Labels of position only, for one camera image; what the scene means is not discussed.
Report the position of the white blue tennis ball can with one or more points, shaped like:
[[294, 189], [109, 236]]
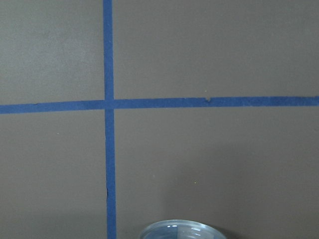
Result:
[[180, 229]]

